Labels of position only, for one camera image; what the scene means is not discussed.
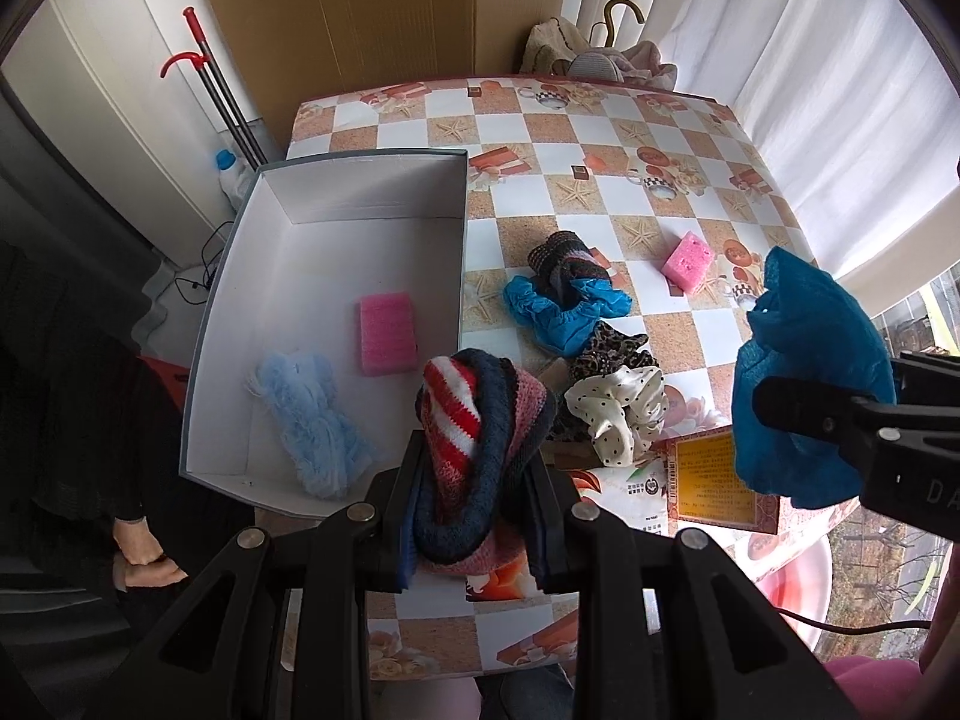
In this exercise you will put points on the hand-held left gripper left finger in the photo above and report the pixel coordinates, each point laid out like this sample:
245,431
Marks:
407,540

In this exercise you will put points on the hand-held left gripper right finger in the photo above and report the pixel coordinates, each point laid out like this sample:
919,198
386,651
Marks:
538,540

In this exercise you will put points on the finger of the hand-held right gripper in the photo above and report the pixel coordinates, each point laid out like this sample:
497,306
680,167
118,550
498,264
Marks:
930,369
817,412

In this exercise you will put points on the blue shoe cover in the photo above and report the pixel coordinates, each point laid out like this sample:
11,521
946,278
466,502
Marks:
810,345
559,319

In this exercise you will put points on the light blue fluffy scrunchie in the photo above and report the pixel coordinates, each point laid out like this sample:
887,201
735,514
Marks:
315,420

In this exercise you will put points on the white polka dot scrunchie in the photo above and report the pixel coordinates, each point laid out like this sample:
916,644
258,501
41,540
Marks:
615,409

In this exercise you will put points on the small pink sponge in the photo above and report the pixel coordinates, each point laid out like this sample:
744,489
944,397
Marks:
686,262

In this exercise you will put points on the leopard print scrunchie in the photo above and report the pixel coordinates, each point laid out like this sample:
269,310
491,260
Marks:
604,345

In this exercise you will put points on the large pink sponge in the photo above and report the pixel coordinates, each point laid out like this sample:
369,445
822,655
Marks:
388,334

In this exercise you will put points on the white cardboard storage box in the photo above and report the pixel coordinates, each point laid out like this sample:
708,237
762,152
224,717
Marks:
315,262

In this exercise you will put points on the yellow label printed box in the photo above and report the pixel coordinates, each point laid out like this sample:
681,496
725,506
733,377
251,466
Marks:
705,476

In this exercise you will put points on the pink plastic basin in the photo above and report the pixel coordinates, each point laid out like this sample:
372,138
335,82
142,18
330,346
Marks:
802,577

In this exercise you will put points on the white curtain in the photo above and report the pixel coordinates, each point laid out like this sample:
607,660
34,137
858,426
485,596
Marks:
810,75

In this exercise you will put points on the pale pink cloth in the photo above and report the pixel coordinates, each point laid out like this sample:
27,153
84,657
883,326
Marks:
649,64

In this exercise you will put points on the white bottle blue cap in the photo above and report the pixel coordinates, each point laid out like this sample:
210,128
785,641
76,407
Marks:
234,180

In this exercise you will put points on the grey knit cap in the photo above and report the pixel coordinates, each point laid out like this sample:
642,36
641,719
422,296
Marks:
596,66

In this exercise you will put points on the grey mop pole red cap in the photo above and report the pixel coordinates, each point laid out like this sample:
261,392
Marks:
225,82

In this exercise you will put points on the brown cardboard sheet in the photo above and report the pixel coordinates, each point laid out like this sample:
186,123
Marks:
360,30

